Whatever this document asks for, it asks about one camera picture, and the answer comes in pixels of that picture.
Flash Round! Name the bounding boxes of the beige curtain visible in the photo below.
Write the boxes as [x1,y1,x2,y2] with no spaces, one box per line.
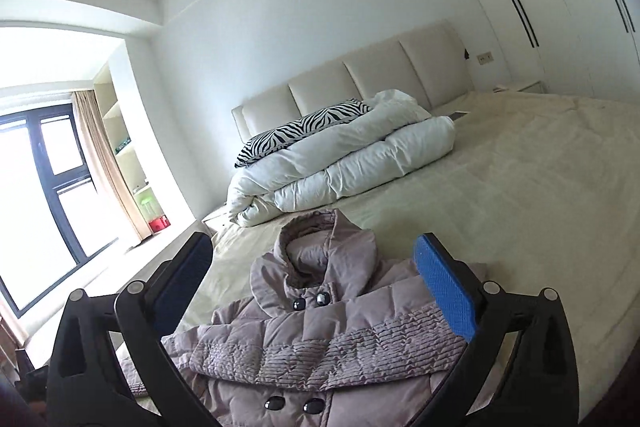
[70,90,140,249]

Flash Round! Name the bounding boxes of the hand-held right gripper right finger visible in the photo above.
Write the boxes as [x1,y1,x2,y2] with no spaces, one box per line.
[412,233,581,427]

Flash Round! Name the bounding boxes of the mauve quilted down jacket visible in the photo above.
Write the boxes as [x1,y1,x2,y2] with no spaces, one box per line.
[120,208,506,427]

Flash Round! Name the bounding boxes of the white built-in wardrobe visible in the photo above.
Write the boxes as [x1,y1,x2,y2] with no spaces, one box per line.
[420,0,640,100]

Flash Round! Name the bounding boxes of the black framed window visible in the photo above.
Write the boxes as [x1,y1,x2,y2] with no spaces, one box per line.
[0,103,121,315]

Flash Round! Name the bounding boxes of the bed with beige sheet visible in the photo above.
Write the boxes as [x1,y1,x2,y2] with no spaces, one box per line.
[115,91,640,427]

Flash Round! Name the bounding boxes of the green plastic stool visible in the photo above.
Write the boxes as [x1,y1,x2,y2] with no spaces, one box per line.
[134,187,160,224]

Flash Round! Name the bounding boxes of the zebra print pillow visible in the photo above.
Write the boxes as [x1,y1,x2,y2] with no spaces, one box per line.
[235,98,372,168]

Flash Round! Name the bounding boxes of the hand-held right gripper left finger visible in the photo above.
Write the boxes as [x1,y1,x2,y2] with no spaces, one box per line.
[46,232,214,427]

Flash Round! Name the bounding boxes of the white folded duvet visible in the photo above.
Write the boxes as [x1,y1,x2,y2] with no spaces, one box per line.
[226,90,457,228]

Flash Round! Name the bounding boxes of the white nightstand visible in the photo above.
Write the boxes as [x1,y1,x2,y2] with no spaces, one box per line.
[492,80,546,94]

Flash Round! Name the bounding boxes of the cream wall shelf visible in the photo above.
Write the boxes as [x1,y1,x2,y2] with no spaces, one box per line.
[92,62,172,240]

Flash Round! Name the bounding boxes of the cream padded headboard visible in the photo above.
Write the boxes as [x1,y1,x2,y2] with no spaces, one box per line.
[231,19,475,142]

